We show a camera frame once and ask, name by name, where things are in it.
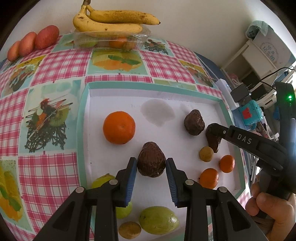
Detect small tan longan fruit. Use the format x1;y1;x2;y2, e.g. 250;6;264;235
199;146;214;162

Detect large green guava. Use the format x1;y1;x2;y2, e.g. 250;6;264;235
138;206;179;235

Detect brown salak fruit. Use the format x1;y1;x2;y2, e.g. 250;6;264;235
137;142;166;178
206;123;222;153

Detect person right hand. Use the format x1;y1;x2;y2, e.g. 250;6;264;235
245;183;295;240

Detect small orange tangerine right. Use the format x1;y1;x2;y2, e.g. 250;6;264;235
219;155;235;173

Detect small orange tangerine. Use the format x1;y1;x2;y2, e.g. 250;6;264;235
199;168;219;189
219;155;235;173

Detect brown salak in tray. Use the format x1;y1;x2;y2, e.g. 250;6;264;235
184;109;205;136

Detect white power strip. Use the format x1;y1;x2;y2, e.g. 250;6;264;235
216;78;239;111

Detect black power adapter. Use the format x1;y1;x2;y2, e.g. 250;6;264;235
230;83;250;103

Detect small orange tangerine lower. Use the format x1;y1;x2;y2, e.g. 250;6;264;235
199;168;219;189

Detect small green guava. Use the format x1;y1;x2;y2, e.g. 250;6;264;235
90;173;134;220

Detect small tan fruit by guava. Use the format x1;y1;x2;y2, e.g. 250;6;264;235
118;221;142;240

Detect blue plaid tablecloth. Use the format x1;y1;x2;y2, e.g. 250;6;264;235
195;53;226;81

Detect white shelf unit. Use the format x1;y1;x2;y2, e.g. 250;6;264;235
221;21;295;109

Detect large orange tangerine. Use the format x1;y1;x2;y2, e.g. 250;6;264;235
103;111;136;145

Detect white tray teal rim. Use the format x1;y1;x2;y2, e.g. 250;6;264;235
77;81;246;241

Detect clear plastic fruit container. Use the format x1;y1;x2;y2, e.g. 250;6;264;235
72;26;151;51

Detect pink checkered fruit tablecloth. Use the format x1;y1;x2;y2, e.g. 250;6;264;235
1;34;230;240

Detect upper yellow banana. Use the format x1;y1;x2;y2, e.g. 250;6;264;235
86;5;161;25

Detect yellow banana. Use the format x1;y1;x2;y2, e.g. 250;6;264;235
73;1;143;34
86;5;161;25

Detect red apple far left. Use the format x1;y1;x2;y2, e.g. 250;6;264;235
7;41;20;62

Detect lower yellow banana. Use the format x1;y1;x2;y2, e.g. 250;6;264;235
73;1;143;34

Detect red apple middle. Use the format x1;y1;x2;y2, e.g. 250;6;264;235
19;32;37;57

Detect red apple near bananas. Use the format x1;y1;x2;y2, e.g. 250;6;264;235
35;25;59;50

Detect teal toy camera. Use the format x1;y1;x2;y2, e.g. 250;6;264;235
238;100;264;126

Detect black power cable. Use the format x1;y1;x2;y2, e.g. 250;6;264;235
246;67;296;91

